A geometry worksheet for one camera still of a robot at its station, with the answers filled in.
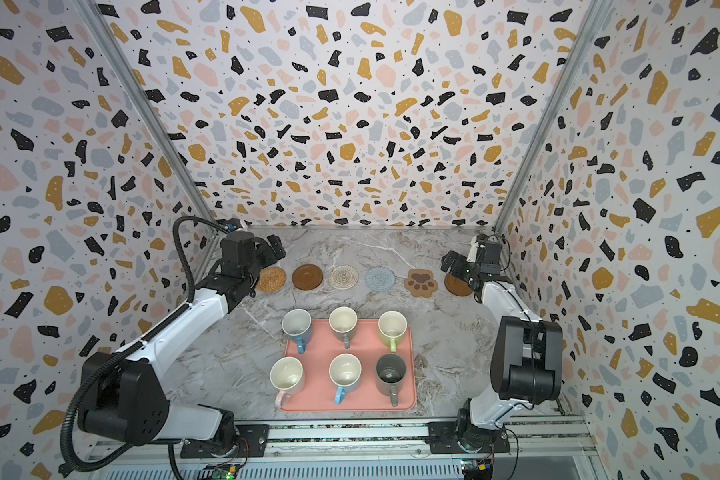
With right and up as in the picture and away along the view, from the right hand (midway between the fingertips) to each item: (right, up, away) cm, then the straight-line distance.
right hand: (456, 255), depth 93 cm
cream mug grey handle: (-35, -21, -1) cm, 41 cm away
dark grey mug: (-20, -32, -10) cm, 39 cm away
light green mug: (-20, -21, -5) cm, 29 cm away
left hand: (-54, +5, -9) cm, 55 cm away
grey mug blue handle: (-48, -21, -4) cm, 53 cm away
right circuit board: (0, -51, -21) cm, 56 cm away
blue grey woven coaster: (-23, -8, +14) cm, 28 cm away
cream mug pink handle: (-49, -33, -12) cm, 60 cm away
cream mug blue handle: (-33, -33, -9) cm, 47 cm away
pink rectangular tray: (-41, -38, -10) cm, 56 cm away
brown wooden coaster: (+4, -11, +13) cm, 17 cm away
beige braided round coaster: (-37, -8, +14) cm, 40 cm away
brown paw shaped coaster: (-9, -10, +14) cm, 19 cm away
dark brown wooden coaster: (-49, -8, +13) cm, 52 cm away
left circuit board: (-60, -51, -22) cm, 82 cm away
